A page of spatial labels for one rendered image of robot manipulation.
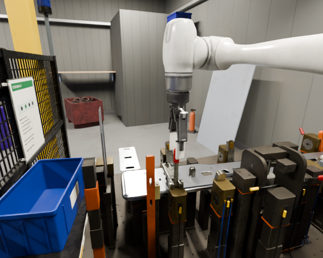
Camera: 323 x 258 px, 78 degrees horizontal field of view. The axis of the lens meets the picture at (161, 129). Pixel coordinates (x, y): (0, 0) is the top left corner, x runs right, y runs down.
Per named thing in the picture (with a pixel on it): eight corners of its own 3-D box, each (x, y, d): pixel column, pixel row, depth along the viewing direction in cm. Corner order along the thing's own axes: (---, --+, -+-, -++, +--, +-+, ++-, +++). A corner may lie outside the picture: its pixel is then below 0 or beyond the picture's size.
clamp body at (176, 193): (180, 252, 90) (182, 184, 79) (187, 273, 81) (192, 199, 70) (165, 255, 88) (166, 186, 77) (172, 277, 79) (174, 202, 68)
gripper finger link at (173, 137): (169, 133, 74) (169, 132, 75) (169, 150, 76) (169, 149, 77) (177, 132, 75) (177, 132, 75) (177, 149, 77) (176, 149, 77)
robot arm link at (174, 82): (187, 72, 70) (186, 89, 71) (161, 72, 68) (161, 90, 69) (197, 73, 61) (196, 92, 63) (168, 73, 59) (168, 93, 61)
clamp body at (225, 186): (217, 248, 92) (225, 176, 80) (230, 270, 82) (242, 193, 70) (204, 251, 90) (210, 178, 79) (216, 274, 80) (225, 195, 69)
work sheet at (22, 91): (45, 142, 95) (33, 76, 86) (26, 164, 74) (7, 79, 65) (40, 143, 95) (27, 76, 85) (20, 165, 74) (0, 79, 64)
